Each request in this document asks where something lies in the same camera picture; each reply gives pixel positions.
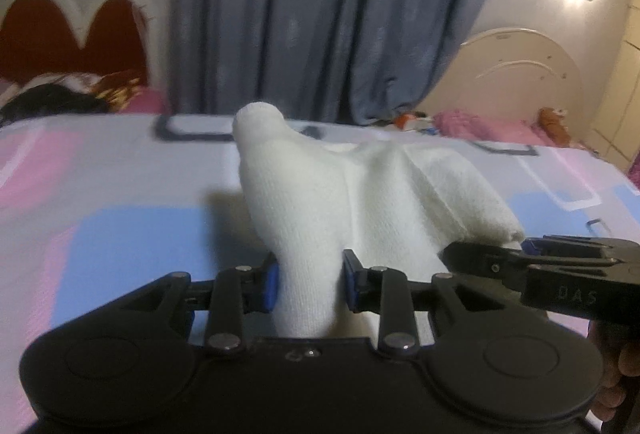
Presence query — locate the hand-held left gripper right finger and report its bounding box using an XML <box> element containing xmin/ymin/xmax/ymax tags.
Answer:
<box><xmin>342</xmin><ymin>250</ymin><xmax>506</xmax><ymax>360</ymax></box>

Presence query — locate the orange stuffed toy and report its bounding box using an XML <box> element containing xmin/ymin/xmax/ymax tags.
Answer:
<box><xmin>537</xmin><ymin>107</ymin><xmax>571</xmax><ymax>145</ymax></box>

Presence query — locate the person's right hand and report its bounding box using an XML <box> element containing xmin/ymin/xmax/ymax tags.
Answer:
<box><xmin>587</xmin><ymin>319</ymin><xmax>640</xmax><ymax>425</ymax></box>

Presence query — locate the cream wardrobe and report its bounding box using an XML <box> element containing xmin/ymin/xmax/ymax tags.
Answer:
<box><xmin>592</xmin><ymin>4</ymin><xmax>640</xmax><ymax>175</ymax></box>

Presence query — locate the orange packet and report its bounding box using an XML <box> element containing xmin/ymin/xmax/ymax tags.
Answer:
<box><xmin>392</xmin><ymin>111</ymin><xmax>436</xmax><ymax>133</ymax></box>

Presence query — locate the dark cloth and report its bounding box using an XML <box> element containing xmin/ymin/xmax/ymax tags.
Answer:
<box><xmin>0</xmin><ymin>84</ymin><xmax>111</xmax><ymax>125</ymax></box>

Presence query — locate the pink blanket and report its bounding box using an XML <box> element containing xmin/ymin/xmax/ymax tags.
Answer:
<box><xmin>432</xmin><ymin>108</ymin><xmax>556</xmax><ymax>147</ymax></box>

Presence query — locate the red white-edged headboard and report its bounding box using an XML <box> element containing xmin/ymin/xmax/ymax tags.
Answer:
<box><xmin>0</xmin><ymin>0</ymin><xmax>156</xmax><ymax>89</ymax></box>

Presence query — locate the cream arched headboard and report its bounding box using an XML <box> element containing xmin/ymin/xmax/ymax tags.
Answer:
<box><xmin>415</xmin><ymin>28</ymin><xmax>586</xmax><ymax>147</ymax></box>

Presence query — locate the wide blue-grey curtain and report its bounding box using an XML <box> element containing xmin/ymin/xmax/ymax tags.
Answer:
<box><xmin>167</xmin><ymin>0</ymin><xmax>518</xmax><ymax>125</ymax></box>

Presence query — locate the red yellow floral pillow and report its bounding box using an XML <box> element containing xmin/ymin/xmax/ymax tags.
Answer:
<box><xmin>95</xmin><ymin>70</ymin><xmax>146</xmax><ymax>112</ymax></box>

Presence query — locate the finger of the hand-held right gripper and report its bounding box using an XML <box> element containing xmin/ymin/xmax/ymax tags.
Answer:
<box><xmin>522</xmin><ymin>236</ymin><xmax>615</xmax><ymax>265</ymax></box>
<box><xmin>442</xmin><ymin>241</ymin><xmax>529</xmax><ymax>295</ymax></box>

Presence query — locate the plain pink pillow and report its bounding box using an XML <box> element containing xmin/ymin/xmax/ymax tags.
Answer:
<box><xmin>122</xmin><ymin>88</ymin><xmax>168</xmax><ymax>115</ymax></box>

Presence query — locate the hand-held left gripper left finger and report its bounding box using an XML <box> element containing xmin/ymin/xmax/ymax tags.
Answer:
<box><xmin>122</xmin><ymin>253</ymin><xmax>280</xmax><ymax>356</ymax></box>

